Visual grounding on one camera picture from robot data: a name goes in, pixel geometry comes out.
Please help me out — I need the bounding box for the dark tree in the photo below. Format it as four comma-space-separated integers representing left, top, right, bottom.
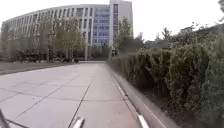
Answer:
112, 17, 145, 57

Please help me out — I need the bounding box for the dark car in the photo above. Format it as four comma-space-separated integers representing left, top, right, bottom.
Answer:
61, 57, 80, 64

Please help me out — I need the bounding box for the large curved grey building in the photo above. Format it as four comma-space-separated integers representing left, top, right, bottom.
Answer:
0, 0, 134, 63

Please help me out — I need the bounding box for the grey concrete kerb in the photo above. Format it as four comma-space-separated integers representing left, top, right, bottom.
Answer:
104, 62, 183, 128

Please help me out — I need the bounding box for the grey paved slab path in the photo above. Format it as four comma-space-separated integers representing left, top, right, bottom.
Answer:
0, 61, 143, 128

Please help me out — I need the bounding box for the row of trees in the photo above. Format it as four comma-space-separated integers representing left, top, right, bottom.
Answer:
0, 17, 88, 63

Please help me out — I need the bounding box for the robot's own part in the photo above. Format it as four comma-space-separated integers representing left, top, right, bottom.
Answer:
72, 116, 85, 128
137, 114, 150, 128

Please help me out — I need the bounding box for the green hedge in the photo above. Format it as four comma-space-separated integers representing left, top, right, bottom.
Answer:
107, 33, 224, 128

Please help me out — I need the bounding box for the grass strip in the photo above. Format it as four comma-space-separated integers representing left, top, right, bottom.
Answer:
0, 61, 79, 76

